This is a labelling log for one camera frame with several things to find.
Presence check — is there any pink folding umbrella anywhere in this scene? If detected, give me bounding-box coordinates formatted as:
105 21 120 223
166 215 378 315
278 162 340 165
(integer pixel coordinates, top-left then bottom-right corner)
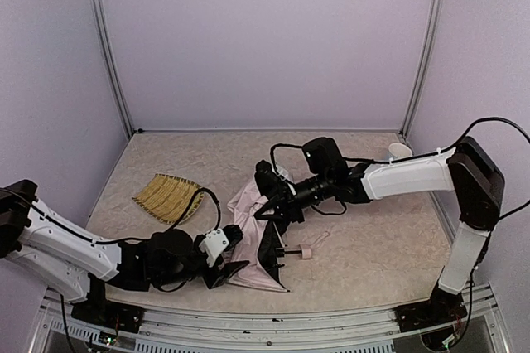
227 177 288 293

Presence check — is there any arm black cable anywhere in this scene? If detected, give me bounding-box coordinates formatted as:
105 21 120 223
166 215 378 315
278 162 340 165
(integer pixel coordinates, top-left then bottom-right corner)
177 187 223 238
455 117 530 221

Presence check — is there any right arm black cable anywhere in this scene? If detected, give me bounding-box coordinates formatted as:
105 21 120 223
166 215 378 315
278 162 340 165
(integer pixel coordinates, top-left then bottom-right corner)
455 117 530 221

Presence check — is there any right aluminium frame post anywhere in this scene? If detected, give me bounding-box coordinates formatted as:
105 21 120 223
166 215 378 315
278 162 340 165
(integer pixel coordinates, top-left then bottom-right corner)
399 0 443 140

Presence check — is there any light blue mug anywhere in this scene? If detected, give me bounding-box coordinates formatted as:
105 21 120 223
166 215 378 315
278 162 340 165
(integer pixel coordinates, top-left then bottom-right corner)
385 143 413 163

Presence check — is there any left aluminium frame post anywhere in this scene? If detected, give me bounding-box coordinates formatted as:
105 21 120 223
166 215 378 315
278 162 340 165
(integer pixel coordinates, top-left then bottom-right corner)
90 0 135 139

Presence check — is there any aluminium frame post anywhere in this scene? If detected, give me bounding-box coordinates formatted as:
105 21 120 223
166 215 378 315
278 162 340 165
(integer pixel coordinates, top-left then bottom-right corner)
399 0 443 140
90 0 135 139

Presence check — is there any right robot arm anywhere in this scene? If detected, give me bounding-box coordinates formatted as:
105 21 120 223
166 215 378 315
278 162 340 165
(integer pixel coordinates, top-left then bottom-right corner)
254 136 505 332

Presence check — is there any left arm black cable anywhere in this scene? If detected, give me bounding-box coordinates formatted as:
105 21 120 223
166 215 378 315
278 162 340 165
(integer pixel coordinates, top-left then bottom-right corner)
177 187 223 238

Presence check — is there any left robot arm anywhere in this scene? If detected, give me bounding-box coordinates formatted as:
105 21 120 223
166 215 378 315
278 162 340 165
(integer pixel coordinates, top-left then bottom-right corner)
1 180 249 333

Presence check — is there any front aluminium rail base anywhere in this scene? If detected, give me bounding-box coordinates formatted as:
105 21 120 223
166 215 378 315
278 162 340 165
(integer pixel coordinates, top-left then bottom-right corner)
28 282 510 353

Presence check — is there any woven bamboo tray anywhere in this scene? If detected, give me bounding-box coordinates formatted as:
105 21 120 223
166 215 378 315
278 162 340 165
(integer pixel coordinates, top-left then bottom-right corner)
132 173 205 225

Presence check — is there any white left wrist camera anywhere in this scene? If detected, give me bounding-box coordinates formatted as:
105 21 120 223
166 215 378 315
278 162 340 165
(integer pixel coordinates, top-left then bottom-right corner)
199 229 229 268

